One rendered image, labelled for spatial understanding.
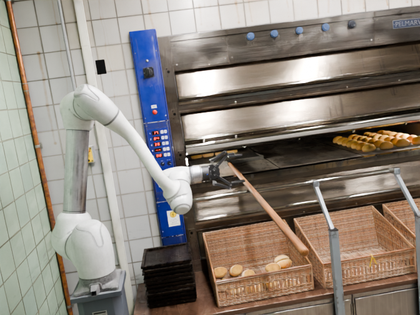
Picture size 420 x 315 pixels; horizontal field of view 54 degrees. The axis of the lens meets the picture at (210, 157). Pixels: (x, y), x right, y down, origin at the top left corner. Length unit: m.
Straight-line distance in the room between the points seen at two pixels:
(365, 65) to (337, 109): 0.33
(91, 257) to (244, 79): 1.45
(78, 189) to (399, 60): 2.12
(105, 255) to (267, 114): 1.41
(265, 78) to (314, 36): 0.41
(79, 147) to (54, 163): 0.80
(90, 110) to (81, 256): 0.60
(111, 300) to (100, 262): 0.16
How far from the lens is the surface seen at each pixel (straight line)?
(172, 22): 2.63
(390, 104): 2.95
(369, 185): 2.96
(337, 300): 2.43
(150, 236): 2.75
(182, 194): 1.90
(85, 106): 1.80
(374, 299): 2.59
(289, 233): 1.56
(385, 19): 2.99
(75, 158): 1.93
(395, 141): 3.29
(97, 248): 1.77
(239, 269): 2.67
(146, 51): 2.58
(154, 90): 2.56
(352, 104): 2.85
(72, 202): 1.94
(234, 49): 2.65
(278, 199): 2.76
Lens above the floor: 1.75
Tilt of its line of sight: 9 degrees down
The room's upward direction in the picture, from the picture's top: 7 degrees counter-clockwise
